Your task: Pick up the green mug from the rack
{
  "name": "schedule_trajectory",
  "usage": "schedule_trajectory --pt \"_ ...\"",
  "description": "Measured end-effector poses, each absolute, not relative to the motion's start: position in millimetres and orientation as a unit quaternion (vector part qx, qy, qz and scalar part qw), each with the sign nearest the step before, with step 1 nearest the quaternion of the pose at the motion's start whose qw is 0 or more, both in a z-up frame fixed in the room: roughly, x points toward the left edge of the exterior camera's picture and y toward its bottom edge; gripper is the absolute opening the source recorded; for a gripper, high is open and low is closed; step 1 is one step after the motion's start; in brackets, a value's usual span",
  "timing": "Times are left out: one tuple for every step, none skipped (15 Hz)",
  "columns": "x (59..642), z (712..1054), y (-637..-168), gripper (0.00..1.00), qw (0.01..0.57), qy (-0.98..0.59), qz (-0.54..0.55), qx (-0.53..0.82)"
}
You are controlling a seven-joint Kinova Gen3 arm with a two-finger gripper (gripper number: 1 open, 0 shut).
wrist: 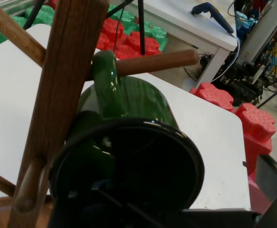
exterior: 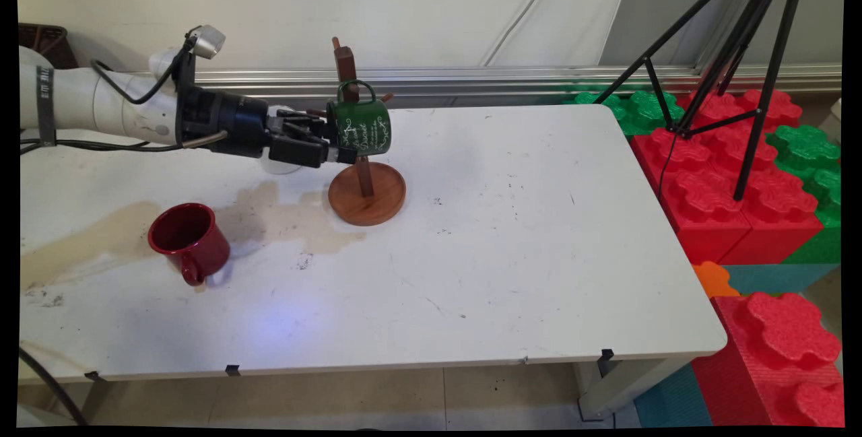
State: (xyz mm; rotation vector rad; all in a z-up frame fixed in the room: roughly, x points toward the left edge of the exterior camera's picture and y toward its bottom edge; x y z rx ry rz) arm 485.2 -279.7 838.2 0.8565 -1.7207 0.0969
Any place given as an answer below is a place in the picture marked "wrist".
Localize white side table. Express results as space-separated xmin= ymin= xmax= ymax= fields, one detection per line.
xmin=133 ymin=0 xmax=239 ymax=89

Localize black tripod stand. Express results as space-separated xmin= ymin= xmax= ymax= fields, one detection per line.
xmin=23 ymin=0 xmax=146 ymax=55

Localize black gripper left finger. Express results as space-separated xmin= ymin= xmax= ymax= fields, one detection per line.
xmin=81 ymin=182 xmax=167 ymax=228

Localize brown wooden mug tree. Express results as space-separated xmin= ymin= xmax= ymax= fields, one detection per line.
xmin=0 ymin=0 xmax=198 ymax=228

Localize large red foam block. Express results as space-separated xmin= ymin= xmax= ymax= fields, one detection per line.
xmin=96 ymin=18 xmax=164 ymax=60

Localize blue handheld power tool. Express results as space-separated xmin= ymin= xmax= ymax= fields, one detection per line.
xmin=191 ymin=2 xmax=235 ymax=35

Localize green enamel mug white lettering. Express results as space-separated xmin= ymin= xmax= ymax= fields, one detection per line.
xmin=49 ymin=50 xmax=205 ymax=228

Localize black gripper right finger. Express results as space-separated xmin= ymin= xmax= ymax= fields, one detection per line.
xmin=176 ymin=154 xmax=277 ymax=228

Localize flat green foam block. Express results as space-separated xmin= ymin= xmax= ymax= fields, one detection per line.
xmin=0 ymin=4 xmax=56 ymax=51

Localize white tool cable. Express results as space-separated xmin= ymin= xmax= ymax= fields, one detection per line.
xmin=211 ymin=32 xmax=241 ymax=83

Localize cluttered electronics rack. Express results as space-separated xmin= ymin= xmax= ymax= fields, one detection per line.
xmin=199 ymin=0 xmax=277 ymax=112

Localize red foam floor tiles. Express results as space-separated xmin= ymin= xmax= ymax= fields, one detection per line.
xmin=190 ymin=81 xmax=277 ymax=214

